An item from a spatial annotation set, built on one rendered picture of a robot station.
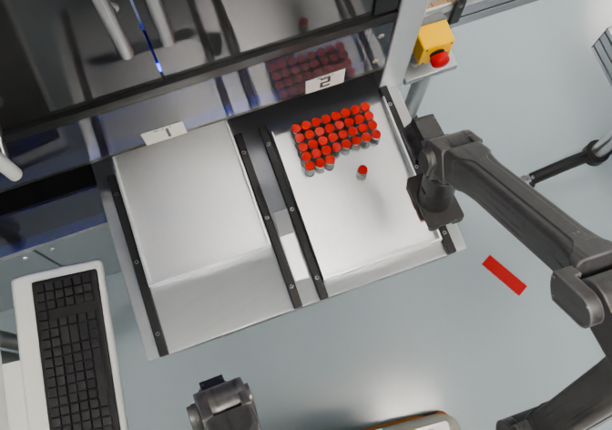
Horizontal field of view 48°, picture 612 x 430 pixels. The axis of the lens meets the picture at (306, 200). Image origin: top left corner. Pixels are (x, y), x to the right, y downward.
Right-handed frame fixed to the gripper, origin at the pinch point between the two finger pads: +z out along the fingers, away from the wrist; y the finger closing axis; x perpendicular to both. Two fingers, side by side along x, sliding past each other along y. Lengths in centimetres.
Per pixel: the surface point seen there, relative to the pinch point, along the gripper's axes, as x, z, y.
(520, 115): -74, 100, 61
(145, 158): 48, 13, 40
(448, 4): -27, 7, 49
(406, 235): 0.7, 19.4, 5.0
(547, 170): -70, 95, 36
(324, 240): 17.5, 18.6, 9.6
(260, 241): 30.2, 17.8, 13.8
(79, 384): 75, 25, 0
